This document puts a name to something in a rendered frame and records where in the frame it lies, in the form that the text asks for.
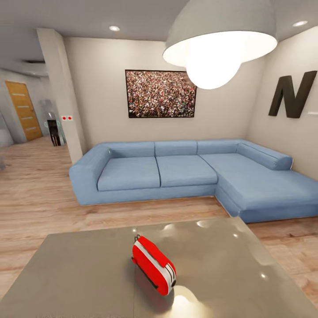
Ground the radio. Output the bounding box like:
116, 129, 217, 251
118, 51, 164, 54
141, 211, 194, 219
132, 236, 176, 295

